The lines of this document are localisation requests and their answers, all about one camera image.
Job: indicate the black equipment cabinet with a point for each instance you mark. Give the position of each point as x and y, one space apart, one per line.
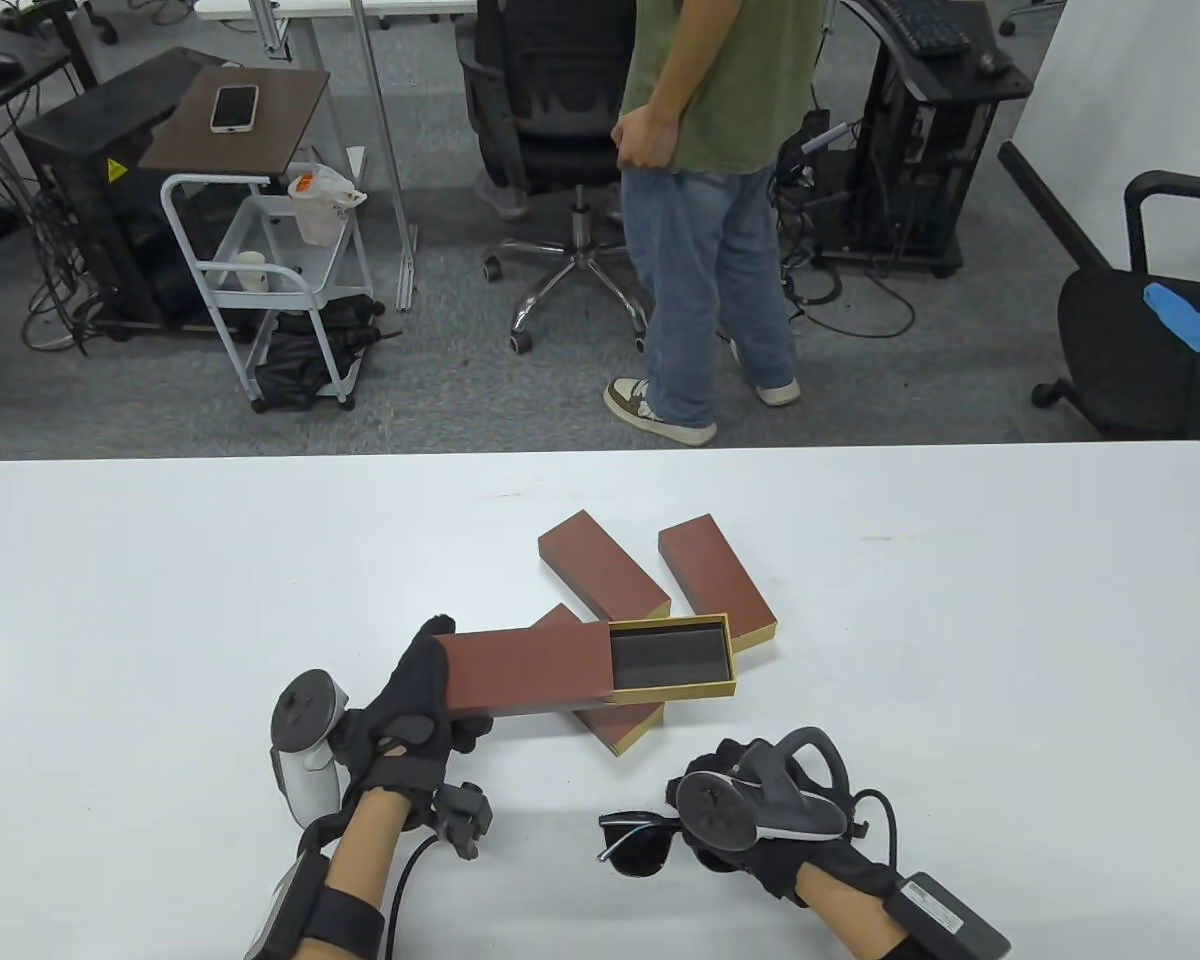
90 140

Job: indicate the person's right hand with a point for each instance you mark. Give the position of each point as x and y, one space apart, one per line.
790 860

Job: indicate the brown sliding storage box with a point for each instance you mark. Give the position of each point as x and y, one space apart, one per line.
710 570
590 560
520 670
620 725

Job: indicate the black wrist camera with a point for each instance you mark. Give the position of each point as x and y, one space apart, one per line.
460 815

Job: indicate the silver aluminium post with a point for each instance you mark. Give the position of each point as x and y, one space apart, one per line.
380 130

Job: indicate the white partition board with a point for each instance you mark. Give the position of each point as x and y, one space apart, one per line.
1140 100

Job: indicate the black bag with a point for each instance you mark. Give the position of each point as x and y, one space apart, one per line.
295 365

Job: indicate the black computer tower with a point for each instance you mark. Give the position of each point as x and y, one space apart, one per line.
910 170

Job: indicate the black keyboard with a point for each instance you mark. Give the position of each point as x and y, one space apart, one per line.
925 28

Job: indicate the brown side table top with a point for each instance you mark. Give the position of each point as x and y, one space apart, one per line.
280 110

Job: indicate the black desk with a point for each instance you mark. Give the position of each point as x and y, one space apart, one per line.
45 62

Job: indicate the black armchair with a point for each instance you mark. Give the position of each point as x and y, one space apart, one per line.
1120 340

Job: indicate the grey tracking controller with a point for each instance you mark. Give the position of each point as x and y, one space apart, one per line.
715 810
305 715

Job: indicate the person's right forearm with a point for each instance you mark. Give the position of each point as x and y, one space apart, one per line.
855 920

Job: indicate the black wrist battery pack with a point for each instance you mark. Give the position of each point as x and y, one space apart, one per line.
945 915
285 900

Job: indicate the black mesh office chair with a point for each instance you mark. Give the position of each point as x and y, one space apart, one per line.
530 100

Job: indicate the white utility cart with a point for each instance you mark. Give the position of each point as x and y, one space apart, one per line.
188 250

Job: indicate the person's left forearm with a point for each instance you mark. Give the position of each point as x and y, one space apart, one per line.
360 860

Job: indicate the black computer cart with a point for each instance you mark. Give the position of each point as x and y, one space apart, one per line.
960 85

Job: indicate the white smartphone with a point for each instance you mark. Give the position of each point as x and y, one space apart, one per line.
234 108

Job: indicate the black sunglasses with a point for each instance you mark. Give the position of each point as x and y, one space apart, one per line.
640 850

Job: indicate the white plastic bag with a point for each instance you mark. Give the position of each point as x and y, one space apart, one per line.
315 210

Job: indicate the white paper cup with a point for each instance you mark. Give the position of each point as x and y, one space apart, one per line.
251 272

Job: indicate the person's left hand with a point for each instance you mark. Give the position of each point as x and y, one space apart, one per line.
400 720

